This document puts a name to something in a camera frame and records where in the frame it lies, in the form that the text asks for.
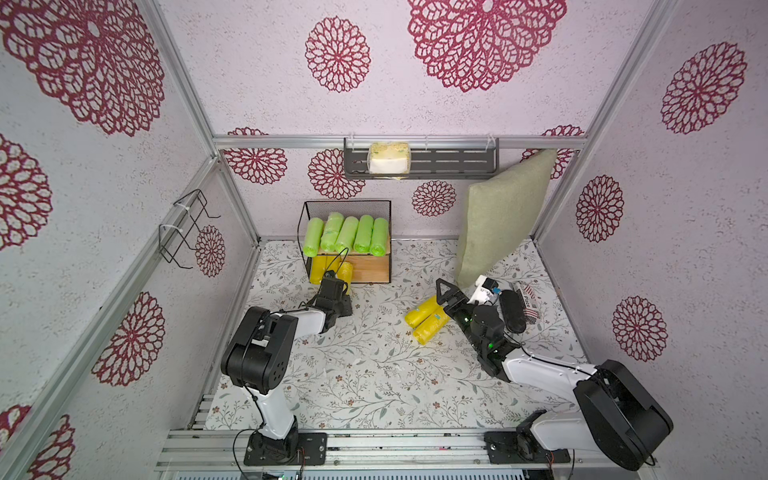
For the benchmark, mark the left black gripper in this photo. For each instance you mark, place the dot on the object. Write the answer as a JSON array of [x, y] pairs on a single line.
[[347, 306]]

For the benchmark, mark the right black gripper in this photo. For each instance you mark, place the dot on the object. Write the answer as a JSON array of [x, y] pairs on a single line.
[[459, 303]]

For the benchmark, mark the yellow bag roll top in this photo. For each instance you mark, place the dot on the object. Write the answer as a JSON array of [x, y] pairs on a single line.
[[419, 314]]

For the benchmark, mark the yellow bag roll front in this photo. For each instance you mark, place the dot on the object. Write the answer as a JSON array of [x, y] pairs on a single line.
[[318, 265]]

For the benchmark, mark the black wire wooden shelf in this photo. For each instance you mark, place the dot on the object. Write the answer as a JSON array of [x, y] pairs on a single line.
[[368, 269]]

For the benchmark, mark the green bag roll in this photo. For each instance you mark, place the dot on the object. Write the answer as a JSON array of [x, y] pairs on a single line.
[[346, 237], [313, 235], [363, 237], [331, 230], [379, 237]]

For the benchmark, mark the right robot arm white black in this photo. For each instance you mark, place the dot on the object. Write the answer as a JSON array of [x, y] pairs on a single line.
[[614, 413]]

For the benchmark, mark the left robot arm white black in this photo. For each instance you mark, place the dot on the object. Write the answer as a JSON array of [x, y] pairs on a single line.
[[257, 356]]

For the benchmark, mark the black oval object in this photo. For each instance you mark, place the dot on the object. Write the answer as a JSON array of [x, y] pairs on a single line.
[[513, 311]]

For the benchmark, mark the green cushion pillow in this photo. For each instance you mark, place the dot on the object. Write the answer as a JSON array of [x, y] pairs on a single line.
[[500, 213]]

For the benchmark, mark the white yellow sponge block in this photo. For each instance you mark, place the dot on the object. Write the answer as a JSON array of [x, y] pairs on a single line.
[[389, 158]]

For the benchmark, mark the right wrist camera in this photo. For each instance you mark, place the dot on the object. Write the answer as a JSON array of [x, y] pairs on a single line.
[[486, 291]]

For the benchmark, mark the grey wall mounted rack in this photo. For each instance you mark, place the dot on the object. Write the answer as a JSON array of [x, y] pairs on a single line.
[[478, 161]]

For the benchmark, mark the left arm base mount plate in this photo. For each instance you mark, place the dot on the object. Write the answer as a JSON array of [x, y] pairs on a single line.
[[300, 449]]

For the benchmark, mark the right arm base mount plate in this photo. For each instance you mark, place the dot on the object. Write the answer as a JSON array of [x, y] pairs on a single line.
[[511, 447]]

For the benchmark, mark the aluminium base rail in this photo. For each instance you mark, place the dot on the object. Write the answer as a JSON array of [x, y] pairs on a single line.
[[362, 450]]

